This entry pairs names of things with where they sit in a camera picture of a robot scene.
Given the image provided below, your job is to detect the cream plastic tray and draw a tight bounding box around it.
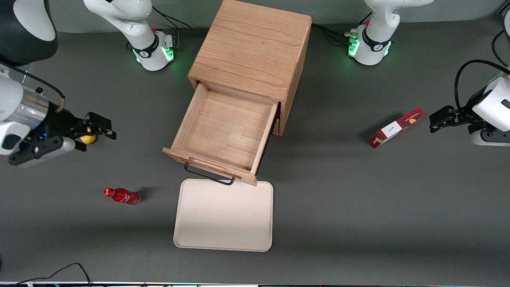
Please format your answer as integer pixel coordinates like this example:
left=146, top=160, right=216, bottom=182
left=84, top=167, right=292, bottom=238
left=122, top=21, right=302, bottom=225
left=173, top=179, right=274, bottom=252

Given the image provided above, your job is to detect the wooden drawer with black handle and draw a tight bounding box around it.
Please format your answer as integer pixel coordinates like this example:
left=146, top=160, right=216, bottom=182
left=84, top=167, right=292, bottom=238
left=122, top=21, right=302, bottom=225
left=162, top=81, right=279, bottom=187

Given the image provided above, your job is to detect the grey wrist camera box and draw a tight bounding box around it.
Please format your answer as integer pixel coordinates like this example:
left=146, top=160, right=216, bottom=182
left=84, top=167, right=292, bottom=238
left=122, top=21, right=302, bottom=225
left=8, top=137, right=77, bottom=167
left=470, top=128, right=510, bottom=147

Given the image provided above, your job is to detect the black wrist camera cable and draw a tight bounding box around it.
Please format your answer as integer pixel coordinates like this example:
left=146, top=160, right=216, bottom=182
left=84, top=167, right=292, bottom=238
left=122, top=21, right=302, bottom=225
left=454, top=59, right=510, bottom=114
left=0, top=62, right=66, bottom=113

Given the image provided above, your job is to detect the red plaid shortbread box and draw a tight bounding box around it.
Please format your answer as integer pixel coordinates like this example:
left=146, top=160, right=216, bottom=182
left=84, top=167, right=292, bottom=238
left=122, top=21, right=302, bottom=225
left=369, top=107, right=425, bottom=149

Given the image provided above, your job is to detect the black looped cable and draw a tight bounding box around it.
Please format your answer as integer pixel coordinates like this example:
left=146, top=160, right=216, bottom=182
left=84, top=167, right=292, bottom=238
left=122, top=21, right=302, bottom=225
left=491, top=30, right=510, bottom=67

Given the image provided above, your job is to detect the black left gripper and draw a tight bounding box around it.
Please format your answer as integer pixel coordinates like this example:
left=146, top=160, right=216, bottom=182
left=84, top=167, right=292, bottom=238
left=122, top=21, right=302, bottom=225
left=429, top=104, right=488, bottom=134

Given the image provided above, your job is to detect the black left arm base cable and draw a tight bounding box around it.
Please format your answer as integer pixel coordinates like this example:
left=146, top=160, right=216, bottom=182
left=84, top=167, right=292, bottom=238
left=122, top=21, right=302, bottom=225
left=312, top=23, right=353, bottom=46

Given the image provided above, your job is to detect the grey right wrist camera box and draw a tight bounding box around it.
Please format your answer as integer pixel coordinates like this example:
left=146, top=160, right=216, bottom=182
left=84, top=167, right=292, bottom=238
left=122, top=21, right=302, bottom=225
left=8, top=137, right=77, bottom=167

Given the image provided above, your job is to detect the black right arm base cable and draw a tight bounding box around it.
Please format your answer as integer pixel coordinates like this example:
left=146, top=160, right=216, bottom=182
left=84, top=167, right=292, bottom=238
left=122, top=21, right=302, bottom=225
left=151, top=6, right=192, bottom=50

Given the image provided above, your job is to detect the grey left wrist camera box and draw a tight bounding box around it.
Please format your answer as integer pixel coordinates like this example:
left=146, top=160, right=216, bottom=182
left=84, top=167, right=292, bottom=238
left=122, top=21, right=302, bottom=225
left=470, top=128, right=510, bottom=147

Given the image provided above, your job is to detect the thin black cable on table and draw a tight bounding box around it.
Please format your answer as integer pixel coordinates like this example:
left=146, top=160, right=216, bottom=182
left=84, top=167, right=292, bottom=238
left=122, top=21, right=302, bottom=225
left=0, top=262, right=93, bottom=287

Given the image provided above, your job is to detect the red soda bottle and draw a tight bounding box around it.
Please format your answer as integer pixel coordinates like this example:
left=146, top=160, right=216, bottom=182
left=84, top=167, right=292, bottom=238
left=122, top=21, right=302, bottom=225
left=103, top=188, right=141, bottom=206

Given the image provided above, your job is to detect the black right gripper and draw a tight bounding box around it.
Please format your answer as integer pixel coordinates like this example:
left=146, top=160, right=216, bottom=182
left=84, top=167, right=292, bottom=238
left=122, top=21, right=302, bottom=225
left=38, top=110, right=117, bottom=154

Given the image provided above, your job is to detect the wooden drawer cabinet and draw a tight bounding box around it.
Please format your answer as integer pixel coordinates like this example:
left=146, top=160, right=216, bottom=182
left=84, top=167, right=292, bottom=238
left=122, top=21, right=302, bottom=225
left=187, top=0, right=312, bottom=137

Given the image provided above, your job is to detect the black arm base cable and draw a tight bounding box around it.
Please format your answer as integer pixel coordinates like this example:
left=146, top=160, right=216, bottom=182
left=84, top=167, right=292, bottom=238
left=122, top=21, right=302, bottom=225
left=312, top=23, right=353, bottom=46
left=151, top=6, right=192, bottom=50

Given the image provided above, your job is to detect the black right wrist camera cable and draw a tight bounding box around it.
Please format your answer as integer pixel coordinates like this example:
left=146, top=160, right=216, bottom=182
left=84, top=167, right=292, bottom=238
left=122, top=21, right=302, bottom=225
left=0, top=62, right=66, bottom=113

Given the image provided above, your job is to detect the black left wrist camera cable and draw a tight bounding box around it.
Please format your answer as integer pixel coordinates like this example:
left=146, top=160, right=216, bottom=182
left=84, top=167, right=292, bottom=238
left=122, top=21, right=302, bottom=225
left=454, top=59, right=510, bottom=114

